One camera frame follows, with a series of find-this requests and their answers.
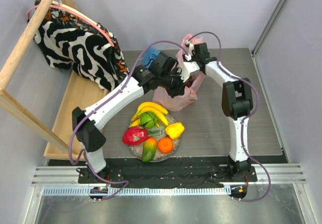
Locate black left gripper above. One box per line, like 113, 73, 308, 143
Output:
159, 67, 189, 98

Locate pink plastic bag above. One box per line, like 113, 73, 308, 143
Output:
152, 34, 205, 111

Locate yellow fake banana bunch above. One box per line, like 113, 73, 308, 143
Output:
131, 102, 169, 126

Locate yellow fake bell pepper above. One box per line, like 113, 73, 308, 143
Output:
165, 122, 185, 140

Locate single yellow fake banana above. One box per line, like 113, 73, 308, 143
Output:
129, 118, 141, 128

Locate orange fake fruit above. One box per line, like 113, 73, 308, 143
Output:
157, 137, 174, 154

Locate red fake dragon fruit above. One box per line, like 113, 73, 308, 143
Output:
122, 126, 163, 146

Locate green orange fake mango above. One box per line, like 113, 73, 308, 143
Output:
141, 137, 157, 162

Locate fake red grapes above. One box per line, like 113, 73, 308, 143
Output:
186, 77, 195, 88

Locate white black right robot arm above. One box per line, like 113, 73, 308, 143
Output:
190, 43, 254, 181

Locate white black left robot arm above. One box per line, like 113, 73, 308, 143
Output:
72, 51, 199, 183

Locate blue bucket hat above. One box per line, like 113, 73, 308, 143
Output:
142, 47, 160, 68

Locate black white orange patterned cloth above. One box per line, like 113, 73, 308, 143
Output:
34, 1, 129, 91

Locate pink hanger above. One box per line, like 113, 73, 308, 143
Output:
33, 4, 119, 60

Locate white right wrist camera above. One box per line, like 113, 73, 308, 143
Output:
184, 37, 204, 56

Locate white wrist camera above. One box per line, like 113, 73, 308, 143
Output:
180, 54, 200, 83
184, 37, 204, 56

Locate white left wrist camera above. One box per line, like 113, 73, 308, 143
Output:
180, 54, 200, 83

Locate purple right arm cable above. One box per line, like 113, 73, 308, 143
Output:
186, 31, 272, 204

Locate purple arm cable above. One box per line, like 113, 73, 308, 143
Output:
68, 40, 189, 201
186, 31, 272, 204

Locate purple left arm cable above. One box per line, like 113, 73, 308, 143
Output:
68, 40, 189, 201

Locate wooden rack frame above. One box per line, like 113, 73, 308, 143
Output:
1, 0, 107, 162

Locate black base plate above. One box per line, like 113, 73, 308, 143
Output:
77, 156, 259, 188

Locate aluminium corner post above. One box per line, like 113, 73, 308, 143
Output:
251, 0, 289, 56

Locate aluminium rail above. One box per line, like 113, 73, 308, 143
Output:
32, 164, 306, 196

